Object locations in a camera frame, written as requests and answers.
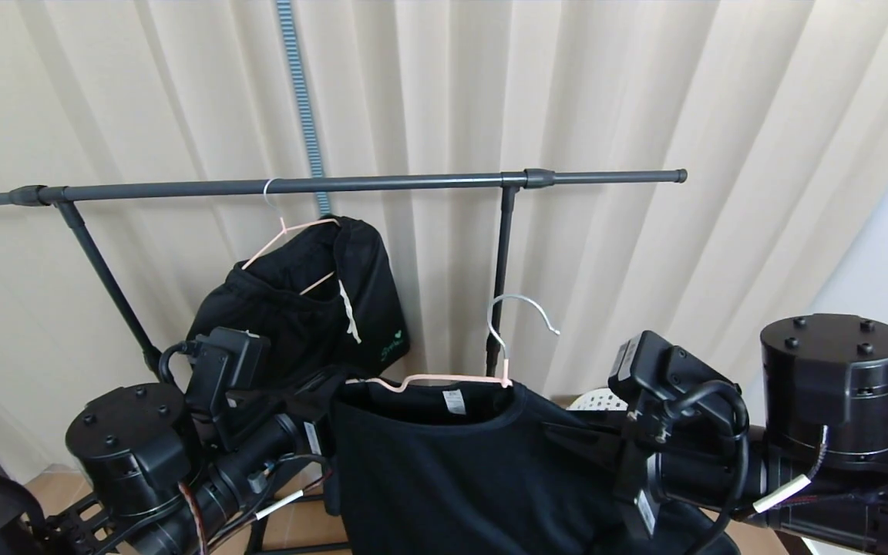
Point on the black garment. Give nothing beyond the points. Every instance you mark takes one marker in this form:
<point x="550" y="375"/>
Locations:
<point x="452" y="478"/>

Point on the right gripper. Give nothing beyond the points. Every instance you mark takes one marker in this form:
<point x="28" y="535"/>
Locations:
<point x="706" y="478"/>

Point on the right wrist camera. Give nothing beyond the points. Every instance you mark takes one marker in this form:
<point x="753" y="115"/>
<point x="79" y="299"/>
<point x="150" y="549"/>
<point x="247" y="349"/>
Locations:
<point x="644" y="370"/>

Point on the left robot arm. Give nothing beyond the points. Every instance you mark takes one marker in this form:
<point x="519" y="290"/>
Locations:
<point x="128" y="447"/>

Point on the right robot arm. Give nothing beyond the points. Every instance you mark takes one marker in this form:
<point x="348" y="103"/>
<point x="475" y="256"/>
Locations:
<point x="837" y="385"/>

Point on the white laundry basket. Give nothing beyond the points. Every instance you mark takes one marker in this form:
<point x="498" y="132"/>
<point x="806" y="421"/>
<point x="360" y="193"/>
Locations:
<point x="598" y="399"/>

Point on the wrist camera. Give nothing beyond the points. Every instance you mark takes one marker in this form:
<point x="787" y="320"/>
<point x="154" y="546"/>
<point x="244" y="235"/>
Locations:
<point x="228" y="370"/>
<point x="644" y="370"/>

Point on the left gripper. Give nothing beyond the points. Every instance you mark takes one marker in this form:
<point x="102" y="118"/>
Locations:
<point x="236" y="482"/>

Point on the black clothes rack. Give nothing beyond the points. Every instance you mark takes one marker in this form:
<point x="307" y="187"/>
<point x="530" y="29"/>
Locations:
<point x="413" y="182"/>

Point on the pink clothes hanger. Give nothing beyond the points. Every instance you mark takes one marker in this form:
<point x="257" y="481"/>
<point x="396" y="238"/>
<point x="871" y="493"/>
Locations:
<point x="428" y="378"/>
<point x="290" y="228"/>

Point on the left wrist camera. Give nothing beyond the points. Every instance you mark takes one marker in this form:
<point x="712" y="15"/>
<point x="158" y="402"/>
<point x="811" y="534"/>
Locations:
<point x="228" y="370"/>

